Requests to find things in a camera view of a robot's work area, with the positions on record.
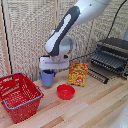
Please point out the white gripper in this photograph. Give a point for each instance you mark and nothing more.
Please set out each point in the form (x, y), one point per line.
(55, 63)

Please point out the blue plastic cup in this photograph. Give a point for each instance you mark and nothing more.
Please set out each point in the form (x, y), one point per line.
(47, 80)

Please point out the yellow red food box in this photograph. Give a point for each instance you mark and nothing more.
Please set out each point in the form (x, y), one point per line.
(78, 74)

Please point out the white black Franka robot arm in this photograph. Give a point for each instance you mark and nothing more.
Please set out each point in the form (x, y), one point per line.
(63, 30)

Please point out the red plastic bowl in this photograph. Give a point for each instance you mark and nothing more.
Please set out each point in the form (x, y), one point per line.
(65, 92)

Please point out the beige woven folding screen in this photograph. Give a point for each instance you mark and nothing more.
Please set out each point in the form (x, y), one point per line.
(23, 36)

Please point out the red plastic shopping basket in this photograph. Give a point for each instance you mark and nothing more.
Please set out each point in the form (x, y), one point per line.
(18, 96)

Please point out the black dish rack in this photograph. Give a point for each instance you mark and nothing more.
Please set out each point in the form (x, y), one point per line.
(115, 43)

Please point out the white rounded object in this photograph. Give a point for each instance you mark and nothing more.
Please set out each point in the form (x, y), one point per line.
(123, 118)

